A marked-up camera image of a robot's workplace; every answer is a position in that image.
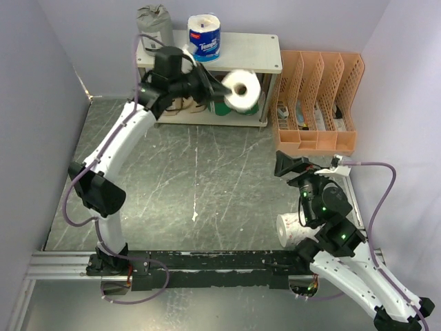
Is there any tan cartoon paper roll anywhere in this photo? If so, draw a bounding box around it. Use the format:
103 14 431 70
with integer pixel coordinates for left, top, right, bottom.
181 97 207 113

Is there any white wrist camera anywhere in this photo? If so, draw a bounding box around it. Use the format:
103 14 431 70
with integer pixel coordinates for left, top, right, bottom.
181 44 203 74
314 154 352 177

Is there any green brown paper roll labelled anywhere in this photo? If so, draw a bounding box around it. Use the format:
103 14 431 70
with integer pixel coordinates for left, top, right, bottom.
236 103 259 116

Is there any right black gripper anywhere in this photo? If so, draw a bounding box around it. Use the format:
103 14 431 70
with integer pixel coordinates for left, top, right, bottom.
274 150 336 224

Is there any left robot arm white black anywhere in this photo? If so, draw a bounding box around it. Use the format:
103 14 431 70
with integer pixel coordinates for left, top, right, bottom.
62 46 232 275

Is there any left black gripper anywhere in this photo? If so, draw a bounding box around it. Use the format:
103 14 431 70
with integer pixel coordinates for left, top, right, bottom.
172 62 235 106

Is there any blue Tempo tissue pack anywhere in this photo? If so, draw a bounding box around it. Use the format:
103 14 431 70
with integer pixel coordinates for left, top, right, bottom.
187 14 221 62

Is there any grey paper roll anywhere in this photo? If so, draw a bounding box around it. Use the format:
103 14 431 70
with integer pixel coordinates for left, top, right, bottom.
136 4 174 55

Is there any orange plastic file organizer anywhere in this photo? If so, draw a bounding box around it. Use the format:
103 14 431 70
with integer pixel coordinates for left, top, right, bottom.
270 50 365 156

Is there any beige two-tier shelf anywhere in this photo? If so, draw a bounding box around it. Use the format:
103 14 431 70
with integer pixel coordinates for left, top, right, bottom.
132 29 283 130

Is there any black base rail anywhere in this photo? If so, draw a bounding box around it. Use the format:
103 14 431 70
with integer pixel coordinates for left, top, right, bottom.
86 250 313 292

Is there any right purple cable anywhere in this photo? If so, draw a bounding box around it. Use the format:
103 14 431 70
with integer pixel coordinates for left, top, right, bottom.
302 161 431 331

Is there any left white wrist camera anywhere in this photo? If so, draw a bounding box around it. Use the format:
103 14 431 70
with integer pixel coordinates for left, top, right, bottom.
181 44 203 74

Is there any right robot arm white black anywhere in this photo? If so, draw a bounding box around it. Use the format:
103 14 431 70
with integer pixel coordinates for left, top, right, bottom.
274 150 435 330

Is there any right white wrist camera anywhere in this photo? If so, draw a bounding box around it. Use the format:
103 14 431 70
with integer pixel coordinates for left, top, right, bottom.
314 154 352 177

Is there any tan barcode paper roll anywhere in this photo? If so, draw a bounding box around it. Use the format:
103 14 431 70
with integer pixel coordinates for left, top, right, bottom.
161 102 182 117

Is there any white dotted paper roll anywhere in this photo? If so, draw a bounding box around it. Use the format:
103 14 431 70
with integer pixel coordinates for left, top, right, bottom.
222 70 260 114
276 211 320 249

